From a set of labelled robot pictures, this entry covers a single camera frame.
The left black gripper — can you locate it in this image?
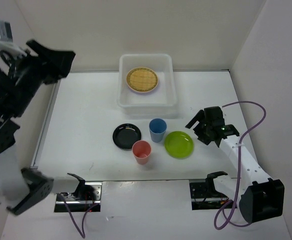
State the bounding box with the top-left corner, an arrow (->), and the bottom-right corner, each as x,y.
5,38 -> 78,118

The green plastic plate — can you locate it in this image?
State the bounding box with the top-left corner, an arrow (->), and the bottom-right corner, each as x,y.
164,131 -> 194,159

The yellow woven pattern plate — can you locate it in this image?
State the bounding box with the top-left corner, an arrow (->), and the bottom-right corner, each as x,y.
125,66 -> 159,93

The orange plastic plate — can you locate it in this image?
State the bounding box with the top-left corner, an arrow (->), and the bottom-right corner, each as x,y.
126,66 -> 160,95

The black plate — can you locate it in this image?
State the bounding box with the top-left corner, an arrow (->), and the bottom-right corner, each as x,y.
112,123 -> 142,150

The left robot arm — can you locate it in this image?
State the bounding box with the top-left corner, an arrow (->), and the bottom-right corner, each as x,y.
0,39 -> 76,216

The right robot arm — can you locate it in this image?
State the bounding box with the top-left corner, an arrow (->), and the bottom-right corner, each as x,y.
185,106 -> 285,224

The white plastic bin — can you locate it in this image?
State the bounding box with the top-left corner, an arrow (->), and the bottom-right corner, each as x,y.
116,53 -> 178,118

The blue plastic cup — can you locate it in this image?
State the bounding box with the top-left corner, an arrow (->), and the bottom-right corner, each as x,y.
149,118 -> 167,143

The pink plastic cup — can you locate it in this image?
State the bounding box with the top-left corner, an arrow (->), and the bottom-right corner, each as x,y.
132,140 -> 152,165

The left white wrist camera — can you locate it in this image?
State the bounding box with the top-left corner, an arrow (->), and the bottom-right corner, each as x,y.
0,20 -> 27,58

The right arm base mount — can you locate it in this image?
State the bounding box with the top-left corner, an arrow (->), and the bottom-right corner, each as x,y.
189,179 -> 229,211

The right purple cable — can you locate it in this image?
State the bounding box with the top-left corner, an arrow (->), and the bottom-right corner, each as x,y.
213,100 -> 267,230

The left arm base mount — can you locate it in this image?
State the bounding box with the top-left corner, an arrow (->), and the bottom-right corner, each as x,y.
60,182 -> 102,213

